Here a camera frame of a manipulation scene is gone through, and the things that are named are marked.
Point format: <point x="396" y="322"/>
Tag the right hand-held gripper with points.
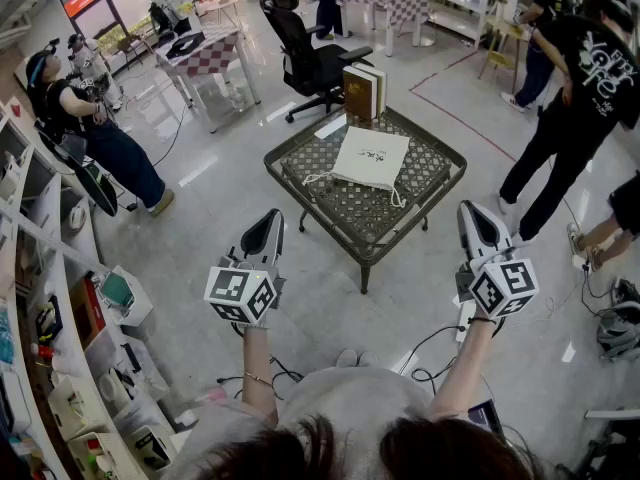
<point x="505" y="288"/>

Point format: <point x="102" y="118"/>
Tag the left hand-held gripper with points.
<point x="235" y="288"/>

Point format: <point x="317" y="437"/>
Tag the person's right forearm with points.
<point x="465" y="368"/>

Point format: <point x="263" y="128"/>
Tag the person's left forearm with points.
<point x="259" y="358"/>

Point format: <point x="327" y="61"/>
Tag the red and brown box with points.
<point x="89" y="313"/>

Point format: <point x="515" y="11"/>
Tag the white power strip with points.
<point x="465" y="323"/>

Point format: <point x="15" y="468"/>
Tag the woven lattice coffee table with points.
<point x="360" y="213"/>

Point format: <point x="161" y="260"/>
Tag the white paper strip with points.
<point x="331" y="127"/>

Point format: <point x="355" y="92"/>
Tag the person's left shoe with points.
<point x="346" y="359"/>

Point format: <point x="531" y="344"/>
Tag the person's shoe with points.
<point x="346" y="359"/>
<point x="368" y="359"/>

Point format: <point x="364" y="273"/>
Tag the white box with teal panel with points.
<point x="117" y="290"/>

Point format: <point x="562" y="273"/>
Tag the person's right shoe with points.
<point x="368" y="359"/>

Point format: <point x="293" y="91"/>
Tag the grey backpack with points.
<point x="620" y="328"/>

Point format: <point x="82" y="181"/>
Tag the yellow wooden stool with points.
<point x="500" y="60"/>

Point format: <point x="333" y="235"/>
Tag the olive hardcover book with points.
<point x="382" y="88"/>

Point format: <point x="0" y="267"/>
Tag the black green-edged board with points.
<point x="97" y="188"/>

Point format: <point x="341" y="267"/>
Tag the brown hardcover book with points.
<point x="357" y="93"/>

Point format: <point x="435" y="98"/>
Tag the person's grey clothing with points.
<point x="350" y="398"/>

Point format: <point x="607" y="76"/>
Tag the dark tablet device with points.
<point x="482" y="413"/>

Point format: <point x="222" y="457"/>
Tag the black office chair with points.
<point x="310" y="63"/>

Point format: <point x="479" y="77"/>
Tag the checkered cloth white table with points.
<point x="215" y="58"/>
<point x="395" y="3"/>

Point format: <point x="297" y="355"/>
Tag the white shelving rack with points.
<point x="465" y="23"/>

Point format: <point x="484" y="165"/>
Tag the black flat box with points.
<point x="185" y="45"/>

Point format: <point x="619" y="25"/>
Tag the white shelf unit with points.
<point x="65" y="348"/>

